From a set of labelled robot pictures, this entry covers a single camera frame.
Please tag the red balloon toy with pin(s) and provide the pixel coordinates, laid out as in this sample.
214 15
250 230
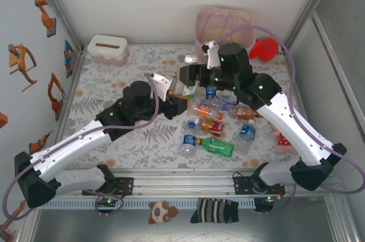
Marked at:
266 49

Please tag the clear bottle colourful label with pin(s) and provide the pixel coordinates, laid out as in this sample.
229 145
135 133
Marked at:
226 105

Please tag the blue orange wall sticker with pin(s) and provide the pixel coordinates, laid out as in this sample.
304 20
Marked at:
68 58

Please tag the brown tea bottle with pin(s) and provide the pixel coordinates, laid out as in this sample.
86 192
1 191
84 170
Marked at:
245 113

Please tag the small blue cap water bottle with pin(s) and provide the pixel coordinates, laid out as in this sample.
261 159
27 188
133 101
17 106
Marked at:
187 140

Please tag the orange cap orange label bottle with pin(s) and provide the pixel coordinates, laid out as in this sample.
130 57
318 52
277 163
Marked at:
204 110

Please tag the green soda bottle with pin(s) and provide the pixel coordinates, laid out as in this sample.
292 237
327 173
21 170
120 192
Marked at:
218 147

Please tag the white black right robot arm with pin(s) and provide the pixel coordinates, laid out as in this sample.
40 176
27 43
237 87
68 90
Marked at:
299 130

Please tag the beige bin pink bag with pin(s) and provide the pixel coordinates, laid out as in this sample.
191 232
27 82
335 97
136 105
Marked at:
205 25

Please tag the white cap blue label bottle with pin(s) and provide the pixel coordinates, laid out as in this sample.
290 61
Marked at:
246 133

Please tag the pink pig plush toy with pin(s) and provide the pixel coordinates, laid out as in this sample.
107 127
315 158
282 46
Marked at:
283 140

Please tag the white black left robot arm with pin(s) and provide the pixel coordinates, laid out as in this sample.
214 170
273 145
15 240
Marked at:
71 145

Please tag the orange gripper wall sticker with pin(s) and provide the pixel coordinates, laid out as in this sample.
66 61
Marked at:
20 62

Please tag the aluminium side rail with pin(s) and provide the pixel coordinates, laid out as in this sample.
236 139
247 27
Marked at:
79 63
298 82

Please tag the small circuit board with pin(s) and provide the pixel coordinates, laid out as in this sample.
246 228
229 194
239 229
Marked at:
263 205
108 202

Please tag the floral table mat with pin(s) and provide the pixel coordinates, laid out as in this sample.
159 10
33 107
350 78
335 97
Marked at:
148 62

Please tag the black white striped sock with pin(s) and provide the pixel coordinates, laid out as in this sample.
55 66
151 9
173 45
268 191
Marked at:
214 210

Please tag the aluminium frame rail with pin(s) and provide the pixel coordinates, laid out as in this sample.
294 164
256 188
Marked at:
185 186

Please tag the white tissue box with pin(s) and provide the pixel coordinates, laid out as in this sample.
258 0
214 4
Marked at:
119 53

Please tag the brown white panda plush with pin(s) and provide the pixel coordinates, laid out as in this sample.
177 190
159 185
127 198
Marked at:
159 213

